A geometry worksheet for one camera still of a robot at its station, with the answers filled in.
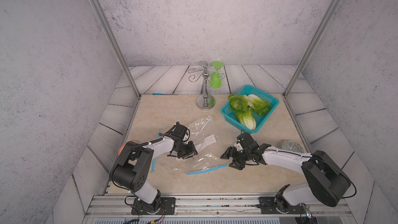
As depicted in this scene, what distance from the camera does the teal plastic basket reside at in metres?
0.95

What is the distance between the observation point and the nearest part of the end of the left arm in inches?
28.5

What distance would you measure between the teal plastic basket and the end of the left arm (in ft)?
0.98
